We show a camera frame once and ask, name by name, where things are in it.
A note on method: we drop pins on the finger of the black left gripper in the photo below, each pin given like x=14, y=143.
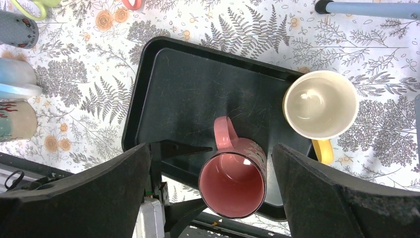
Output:
x=179, y=215
x=168, y=149

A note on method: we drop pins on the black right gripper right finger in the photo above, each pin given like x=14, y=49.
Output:
x=323, y=202

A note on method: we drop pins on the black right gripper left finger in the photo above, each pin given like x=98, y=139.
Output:
x=100, y=202

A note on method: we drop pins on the yellow ceramic mug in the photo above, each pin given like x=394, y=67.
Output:
x=320, y=106

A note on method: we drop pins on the salmon pink ceramic mug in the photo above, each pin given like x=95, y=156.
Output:
x=133, y=5

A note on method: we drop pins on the beige teal ceramic mug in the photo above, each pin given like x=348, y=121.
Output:
x=18, y=121

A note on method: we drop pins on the blue white ceramic mug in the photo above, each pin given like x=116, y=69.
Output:
x=17, y=80

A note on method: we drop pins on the green ceramic mug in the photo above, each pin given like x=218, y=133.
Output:
x=42, y=5

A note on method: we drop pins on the grey ceramic mug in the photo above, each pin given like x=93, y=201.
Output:
x=17, y=30

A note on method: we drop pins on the black plastic tray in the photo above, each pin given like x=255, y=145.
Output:
x=181, y=88

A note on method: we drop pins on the floral patterned tablecloth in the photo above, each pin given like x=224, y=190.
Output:
x=88, y=53

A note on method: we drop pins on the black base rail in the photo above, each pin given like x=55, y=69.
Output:
x=151, y=212

